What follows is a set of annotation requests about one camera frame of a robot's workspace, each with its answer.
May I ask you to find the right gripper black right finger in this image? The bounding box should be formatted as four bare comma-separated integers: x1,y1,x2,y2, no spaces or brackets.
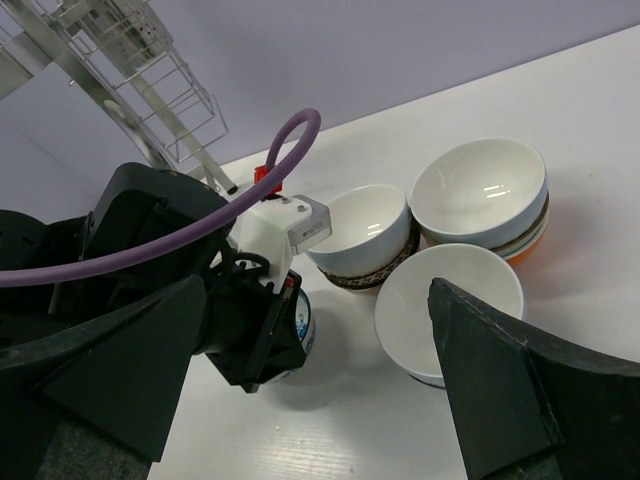
428,278,639,479

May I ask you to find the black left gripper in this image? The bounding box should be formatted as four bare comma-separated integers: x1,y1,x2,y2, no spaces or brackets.
1,163,302,392

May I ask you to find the stainless steel dish rack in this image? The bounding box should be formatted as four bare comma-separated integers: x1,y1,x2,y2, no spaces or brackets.
1,1,238,194

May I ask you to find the white bowl orange stack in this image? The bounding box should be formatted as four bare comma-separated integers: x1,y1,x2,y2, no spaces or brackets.
409,137,550,265

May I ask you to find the white bowl brown pattern stack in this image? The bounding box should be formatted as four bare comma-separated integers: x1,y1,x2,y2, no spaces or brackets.
308,184,420,291

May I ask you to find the perforated steel cutlery holder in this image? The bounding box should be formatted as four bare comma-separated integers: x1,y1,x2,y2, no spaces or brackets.
81,1,173,70

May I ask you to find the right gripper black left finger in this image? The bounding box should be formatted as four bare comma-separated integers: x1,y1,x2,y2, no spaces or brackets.
1,276,206,479

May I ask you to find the white bowl front stack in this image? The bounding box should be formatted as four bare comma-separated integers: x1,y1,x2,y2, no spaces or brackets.
374,244,525,388

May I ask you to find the blue floral bowl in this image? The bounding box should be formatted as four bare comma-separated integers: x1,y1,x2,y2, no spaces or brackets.
270,289,316,383

